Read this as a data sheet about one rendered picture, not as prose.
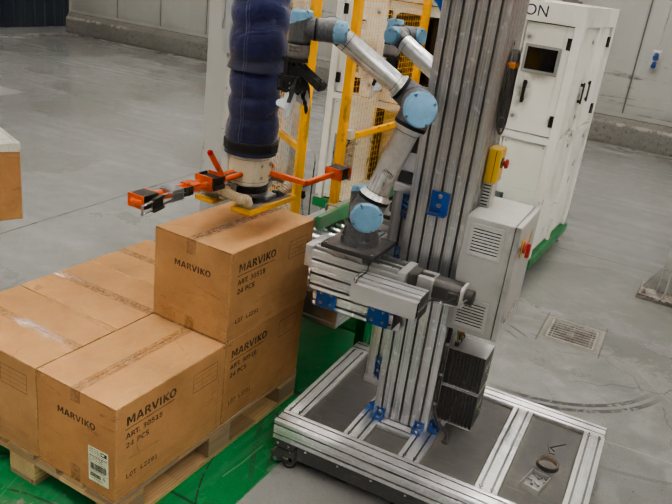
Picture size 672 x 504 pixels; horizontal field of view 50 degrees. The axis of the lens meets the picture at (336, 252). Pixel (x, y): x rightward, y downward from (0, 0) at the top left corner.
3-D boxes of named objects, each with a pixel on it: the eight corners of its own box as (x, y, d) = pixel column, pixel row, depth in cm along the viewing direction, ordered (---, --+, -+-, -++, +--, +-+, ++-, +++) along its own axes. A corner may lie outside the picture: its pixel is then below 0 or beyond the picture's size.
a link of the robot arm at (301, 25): (316, 11, 231) (289, 8, 231) (312, 46, 235) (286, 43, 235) (316, 10, 238) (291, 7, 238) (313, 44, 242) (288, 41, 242)
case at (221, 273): (238, 272, 358) (244, 196, 343) (305, 297, 340) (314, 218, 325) (152, 312, 308) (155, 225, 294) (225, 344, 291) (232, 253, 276)
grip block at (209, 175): (207, 182, 287) (207, 168, 285) (226, 189, 283) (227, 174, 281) (193, 186, 280) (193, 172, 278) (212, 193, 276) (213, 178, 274)
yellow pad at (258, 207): (278, 193, 318) (279, 183, 316) (296, 199, 313) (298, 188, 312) (229, 210, 290) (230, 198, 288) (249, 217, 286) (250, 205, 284)
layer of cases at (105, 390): (146, 306, 398) (148, 239, 383) (296, 369, 355) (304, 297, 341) (-59, 400, 299) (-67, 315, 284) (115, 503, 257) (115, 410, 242)
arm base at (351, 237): (384, 241, 282) (388, 217, 279) (368, 252, 270) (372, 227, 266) (350, 231, 288) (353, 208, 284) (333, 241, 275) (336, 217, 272)
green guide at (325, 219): (412, 177, 561) (414, 166, 558) (425, 180, 556) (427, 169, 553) (303, 225, 429) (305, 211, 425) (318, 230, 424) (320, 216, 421)
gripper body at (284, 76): (287, 89, 250) (290, 54, 245) (308, 94, 246) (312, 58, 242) (275, 91, 243) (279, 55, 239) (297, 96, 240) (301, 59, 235)
